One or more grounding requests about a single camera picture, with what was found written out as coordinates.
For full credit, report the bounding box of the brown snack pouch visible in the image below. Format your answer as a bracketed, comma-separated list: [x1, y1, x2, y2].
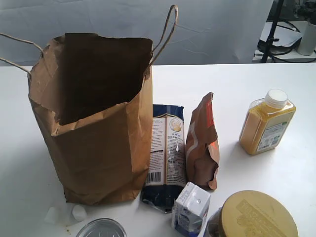
[185, 92, 220, 190]

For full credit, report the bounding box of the brown paper grocery bag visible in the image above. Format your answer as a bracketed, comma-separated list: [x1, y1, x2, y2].
[0, 4, 179, 206]

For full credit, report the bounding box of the clear plastic wrapper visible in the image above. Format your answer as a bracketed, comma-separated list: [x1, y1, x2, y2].
[43, 200, 87, 226]

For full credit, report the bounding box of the dark blue noodle packet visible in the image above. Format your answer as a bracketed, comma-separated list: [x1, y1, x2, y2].
[141, 104, 187, 213]

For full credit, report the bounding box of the small white milk carton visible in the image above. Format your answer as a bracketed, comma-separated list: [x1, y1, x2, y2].
[171, 182, 211, 237]

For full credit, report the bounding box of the yellow millet plastic bottle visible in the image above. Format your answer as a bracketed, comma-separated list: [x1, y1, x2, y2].
[239, 89, 296, 155]

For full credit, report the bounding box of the silver tin can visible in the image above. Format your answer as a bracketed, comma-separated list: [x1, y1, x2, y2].
[76, 218, 127, 237]

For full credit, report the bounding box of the jar with gold lid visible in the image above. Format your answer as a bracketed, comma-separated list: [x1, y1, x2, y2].
[203, 190, 299, 237]

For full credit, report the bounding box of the black tripod stand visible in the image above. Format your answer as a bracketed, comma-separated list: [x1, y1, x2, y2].
[258, 0, 284, 63]

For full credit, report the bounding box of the white paper sheet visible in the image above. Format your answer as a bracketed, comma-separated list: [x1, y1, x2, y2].
[260, 23, 302, 47]

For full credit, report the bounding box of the white cylinder container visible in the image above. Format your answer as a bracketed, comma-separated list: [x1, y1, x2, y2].
[297, 20, 316, 56]

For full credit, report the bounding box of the black cable on desk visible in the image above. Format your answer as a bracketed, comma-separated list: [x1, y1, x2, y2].
[257, 20, 316, 63]

